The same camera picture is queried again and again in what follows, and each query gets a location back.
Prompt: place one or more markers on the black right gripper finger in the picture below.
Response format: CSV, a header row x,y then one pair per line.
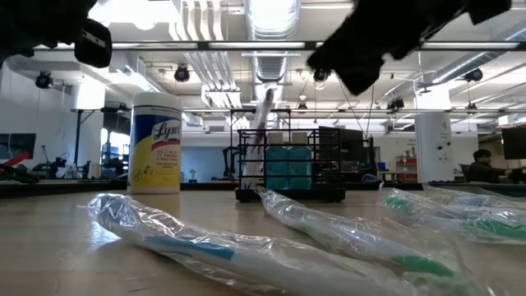
x,y
328,57
361,70

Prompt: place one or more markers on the orange white toothbrush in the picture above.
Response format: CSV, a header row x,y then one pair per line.
x,y
263,115

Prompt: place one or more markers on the green white toothbrush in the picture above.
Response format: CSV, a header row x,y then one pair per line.
x,y
328,230
493,228

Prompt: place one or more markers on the black cabinet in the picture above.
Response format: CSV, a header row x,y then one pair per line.
x,y
357,156

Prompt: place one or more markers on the white round pillar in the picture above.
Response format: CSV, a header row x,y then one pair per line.
x,y
433,144

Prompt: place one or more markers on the red storage shelf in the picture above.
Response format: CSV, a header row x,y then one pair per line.
x,y
406,168

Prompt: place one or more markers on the grey office chair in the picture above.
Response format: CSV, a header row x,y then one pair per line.
x,y
466,172

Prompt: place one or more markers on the red and black machine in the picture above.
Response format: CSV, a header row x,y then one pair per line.
x,y
16,170

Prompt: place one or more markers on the black computer monitor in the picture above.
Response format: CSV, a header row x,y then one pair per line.
x,y
515,144

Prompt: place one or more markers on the person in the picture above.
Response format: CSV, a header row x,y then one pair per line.
x,y
485,170

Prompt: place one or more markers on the Lysol wipes canister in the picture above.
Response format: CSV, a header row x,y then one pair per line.
x,y
154,164

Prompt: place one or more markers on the black ceiling-mounted camera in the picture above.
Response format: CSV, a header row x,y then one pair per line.
x,y
320,75
395,104
473,75
181,74
43,80

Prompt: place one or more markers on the wide silver air duct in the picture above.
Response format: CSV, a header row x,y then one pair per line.
x,y
271,24

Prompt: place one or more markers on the silver spiral air duct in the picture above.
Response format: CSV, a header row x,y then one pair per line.
x,y
464,67

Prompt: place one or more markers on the black steel post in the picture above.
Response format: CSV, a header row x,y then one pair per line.
x,y
77,135

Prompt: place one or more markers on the dark wall screen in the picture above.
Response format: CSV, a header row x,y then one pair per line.
x,y
16,144

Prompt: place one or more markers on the black aluminium table frame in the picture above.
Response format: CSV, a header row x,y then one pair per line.
x,y
61,187

